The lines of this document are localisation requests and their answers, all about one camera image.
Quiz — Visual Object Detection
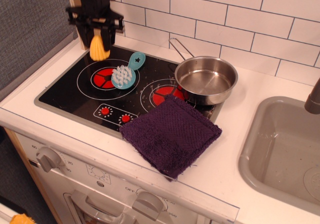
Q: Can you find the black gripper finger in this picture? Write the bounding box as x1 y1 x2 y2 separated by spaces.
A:
100 25 116 52
76 24 95 48

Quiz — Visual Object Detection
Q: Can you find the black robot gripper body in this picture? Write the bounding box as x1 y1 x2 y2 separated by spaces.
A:
66 0 124 33

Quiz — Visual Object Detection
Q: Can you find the yellow toy corn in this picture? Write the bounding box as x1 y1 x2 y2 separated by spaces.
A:
90 35 110 62

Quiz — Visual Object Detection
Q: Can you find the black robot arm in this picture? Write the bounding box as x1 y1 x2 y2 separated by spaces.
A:
66 0 124 51

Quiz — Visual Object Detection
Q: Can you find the teal scrubber brush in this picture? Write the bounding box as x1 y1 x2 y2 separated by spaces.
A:
111 52 146 90

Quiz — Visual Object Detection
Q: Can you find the stainless steel pot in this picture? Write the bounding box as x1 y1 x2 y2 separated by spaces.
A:
168 37 239 106

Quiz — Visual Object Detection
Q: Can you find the black toy stovetop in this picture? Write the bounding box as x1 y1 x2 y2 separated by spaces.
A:
33 41 225 140

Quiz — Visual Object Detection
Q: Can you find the red left stove knob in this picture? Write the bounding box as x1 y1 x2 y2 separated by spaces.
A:
100 107 110 116

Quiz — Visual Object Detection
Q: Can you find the red stove knob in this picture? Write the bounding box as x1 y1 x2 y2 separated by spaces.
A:
121 114 131 123
100 107 110 116

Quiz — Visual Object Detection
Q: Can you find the red right stove knob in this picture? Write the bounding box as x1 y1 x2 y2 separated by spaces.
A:
121 114 131 123

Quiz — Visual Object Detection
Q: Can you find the purple folded cloth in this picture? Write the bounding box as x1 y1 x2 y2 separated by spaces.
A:
119 94 222 179

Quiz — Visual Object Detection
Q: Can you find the grey left oven knob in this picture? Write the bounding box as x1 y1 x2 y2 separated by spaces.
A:
36 146 62 173

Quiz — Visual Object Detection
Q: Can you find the grey oven knob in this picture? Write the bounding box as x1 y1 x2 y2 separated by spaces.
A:
132 191 164 221
36 146 62 173

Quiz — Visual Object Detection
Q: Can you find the white toy oven front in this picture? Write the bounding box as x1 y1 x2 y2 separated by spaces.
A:
15 134 239 224

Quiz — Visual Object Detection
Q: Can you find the grey right oven knob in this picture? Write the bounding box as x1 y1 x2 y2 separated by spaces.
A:
132 191 164 221

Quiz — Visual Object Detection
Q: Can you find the orange object bottom corner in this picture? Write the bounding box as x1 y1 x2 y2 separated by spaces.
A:
9 213 36 224

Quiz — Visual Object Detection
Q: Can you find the grey sink basin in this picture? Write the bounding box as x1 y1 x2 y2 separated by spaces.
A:
238 96 320 215

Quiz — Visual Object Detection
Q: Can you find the grey faucet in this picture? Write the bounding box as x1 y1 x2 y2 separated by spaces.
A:
304 78 320 115

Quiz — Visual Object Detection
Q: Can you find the grey oven door handle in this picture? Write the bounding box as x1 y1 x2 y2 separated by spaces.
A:
70 190 138 224

